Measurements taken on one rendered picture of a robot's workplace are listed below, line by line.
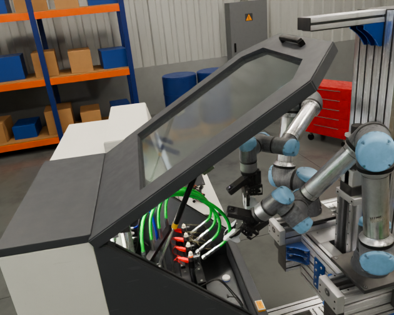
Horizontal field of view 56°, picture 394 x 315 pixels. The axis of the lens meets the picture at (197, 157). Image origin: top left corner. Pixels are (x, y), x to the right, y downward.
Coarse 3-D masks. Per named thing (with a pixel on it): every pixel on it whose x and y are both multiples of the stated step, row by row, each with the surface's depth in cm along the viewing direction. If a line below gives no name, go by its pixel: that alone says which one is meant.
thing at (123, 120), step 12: (120, 108) 233; (132, 108) 230; (144, 108) 227; (108, 120) 211; (120, 120) 208; (132, 120) 205; (144, 120) 203; (108, 132) 188; (120, 132) 186; (108, 144) 176
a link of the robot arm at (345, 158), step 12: (348, 144) 135; (336, 156) 140; (348, 156) 136; (324, 168) 143; (336, 168) 139; (348, 168) 139; (312, 180) 146; (324, 180) 143; (336, 180) 143; (300, 192) 150; (312, 192) 146
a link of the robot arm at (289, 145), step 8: (312, 96) 180; (320, 96) 182; (304, 104) 180; (312, 104) 177; (320, 104) 179; (304, 112) 173; (312, 112) 175; (296, 120) 170; (304, 120) 170; (288, 128) 167; (296, 128) 166; (304, 128) 168; (288, 136) 162; (296, 136) 164; (272, 144) 162; (280, 144) 160; (288, 144) 158; (296, 144) 159; (272, 152) 165; (280, 152) 162; (288, 152) 159; (296, 152) 160
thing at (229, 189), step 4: (244, 176) 167; (236, 180) 169; (240, 180) 167; (244, 180) 166; (248, 180) 166; (232, 184) 169; (236, 184) 166; (240, 184) 166; (244, 184) 166; (228, 188) 168; (232, 188) 166; (236, 188) 166; (240, 188) 167; (228, 192) 167; (232, 192) 167
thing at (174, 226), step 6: (192, 186) 114; (186, 192) 115; (186, 198) 116; (180, 204) 117; (180, 210) 117; (180, 216) 118; (174, 222) 119; (174, 228) 119; (168, 240) 122; (162, 258) 124
